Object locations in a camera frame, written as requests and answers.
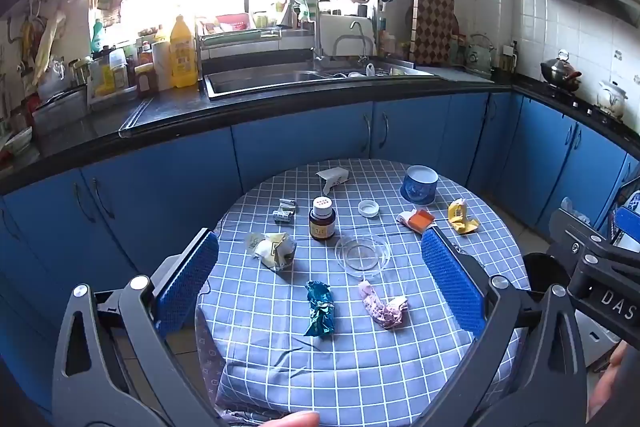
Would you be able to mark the pale green kettle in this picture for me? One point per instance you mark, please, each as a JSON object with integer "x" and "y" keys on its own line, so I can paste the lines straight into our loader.
{"x": 480, "y": 57}

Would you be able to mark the person's left hand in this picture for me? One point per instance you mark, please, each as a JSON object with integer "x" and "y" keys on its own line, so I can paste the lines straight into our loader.
{"x": 295, "y": 419}

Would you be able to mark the crumpled pink wrapper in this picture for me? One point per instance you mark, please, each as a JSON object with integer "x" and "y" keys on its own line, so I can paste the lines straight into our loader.
{"x": 382, "y": 307}

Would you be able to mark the brown medicine bottle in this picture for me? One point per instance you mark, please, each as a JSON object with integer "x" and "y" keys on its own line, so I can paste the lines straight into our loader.
{"x": 322, "y": 219}

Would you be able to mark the tall steel faucet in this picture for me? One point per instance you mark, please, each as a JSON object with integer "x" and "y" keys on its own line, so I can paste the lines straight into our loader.
{"x": 316, "y": 32}

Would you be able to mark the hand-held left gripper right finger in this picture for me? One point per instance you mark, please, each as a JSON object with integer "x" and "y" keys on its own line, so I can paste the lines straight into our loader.
{"x": 452, "y": 279}

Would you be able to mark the white ceramic pot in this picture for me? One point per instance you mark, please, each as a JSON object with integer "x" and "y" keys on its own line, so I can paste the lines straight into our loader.
{"x": 612, "y": 99}

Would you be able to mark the orange and white box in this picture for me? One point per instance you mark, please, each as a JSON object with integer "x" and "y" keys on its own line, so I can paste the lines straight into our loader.
{"x": 416, "y": 219}

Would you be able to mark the round table with checkered cloth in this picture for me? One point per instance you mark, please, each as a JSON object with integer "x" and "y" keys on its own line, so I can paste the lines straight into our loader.
{"x": 280, "y": 357}

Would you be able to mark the small steel faucet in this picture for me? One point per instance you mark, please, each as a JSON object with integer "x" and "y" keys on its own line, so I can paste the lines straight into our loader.
{"x": 356, "y": 29}

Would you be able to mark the black kitchen countertop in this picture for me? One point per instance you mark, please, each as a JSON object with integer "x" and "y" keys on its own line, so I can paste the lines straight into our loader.
{"x": 165, "y": 114}

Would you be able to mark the clear plastic bin liner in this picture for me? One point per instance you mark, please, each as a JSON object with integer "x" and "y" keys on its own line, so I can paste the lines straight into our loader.
{"x": 570, "y": 207}

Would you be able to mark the white bottle cap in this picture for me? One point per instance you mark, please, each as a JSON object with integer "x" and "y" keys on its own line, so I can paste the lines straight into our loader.
{"x": 368, "y": 208}

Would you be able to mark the person's right hand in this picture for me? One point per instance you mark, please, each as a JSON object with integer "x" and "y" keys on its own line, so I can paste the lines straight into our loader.
{"x": 602, "y": 387}

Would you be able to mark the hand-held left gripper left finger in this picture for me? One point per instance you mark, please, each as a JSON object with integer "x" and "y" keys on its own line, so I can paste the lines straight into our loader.
{"x": 187, "y": 282}

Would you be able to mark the crumpled beige paper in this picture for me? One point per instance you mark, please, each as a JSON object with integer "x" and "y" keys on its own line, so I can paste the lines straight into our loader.
{"x": 272, "y": 249}

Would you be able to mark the clear glass dish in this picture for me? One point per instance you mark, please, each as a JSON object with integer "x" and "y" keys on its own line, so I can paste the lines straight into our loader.
{"x": 362, "y": 254}

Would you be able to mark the crumpled paper receipt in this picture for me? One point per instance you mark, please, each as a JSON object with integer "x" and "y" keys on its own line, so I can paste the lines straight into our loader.
{"x": 285, "y": 212}

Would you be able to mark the white paper towel roll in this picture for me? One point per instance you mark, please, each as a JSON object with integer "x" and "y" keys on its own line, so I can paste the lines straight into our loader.
{"x": 161, "y": 64}

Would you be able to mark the black trash bin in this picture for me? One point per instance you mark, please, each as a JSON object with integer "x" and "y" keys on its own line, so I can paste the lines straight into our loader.
{"x": 542, "y": 272}

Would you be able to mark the steel wok with lid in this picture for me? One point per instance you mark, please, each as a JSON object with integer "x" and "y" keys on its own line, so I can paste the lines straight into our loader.
{"x": 560, "y": 72}

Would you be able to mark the crumpled teal wrapper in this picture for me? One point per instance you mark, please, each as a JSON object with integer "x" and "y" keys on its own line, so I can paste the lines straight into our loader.
{"x": 319, "y": 309}

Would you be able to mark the dark oil bottle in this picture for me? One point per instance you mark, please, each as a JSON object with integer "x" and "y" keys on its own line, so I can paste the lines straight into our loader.
{"x": 515, "y": 57}

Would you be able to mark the yellow detergent bottle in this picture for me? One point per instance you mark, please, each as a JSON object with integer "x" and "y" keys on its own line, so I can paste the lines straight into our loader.
{"x": 183, "y": 52}

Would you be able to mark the steel kitchen sink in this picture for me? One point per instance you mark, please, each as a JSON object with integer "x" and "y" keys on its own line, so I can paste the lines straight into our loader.
{"x": 260, "y": 82}

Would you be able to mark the checkered wooden cutting board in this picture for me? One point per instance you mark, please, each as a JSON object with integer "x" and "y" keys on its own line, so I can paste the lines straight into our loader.
{"x": 432, "y": 27}

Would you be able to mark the white plastic cutting board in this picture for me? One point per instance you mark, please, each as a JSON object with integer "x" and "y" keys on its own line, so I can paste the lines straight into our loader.
{"x": 340, "y": 34}

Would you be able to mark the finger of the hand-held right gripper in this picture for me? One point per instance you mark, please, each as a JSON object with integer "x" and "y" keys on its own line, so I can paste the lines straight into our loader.
{"x": 600, "y": 249}
{"x": 627, "y": 219}

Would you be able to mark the white tall appliance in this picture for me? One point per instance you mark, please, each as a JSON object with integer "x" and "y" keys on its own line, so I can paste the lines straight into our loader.
{"x": 595, "y": 347}

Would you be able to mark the yellow packet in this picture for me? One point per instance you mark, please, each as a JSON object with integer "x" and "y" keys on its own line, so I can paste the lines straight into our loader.
{"x": 461, "y": 217}

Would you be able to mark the torn white carton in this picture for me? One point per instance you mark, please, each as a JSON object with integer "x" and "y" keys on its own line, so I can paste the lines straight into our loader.
{"x": 332, "y": 177}

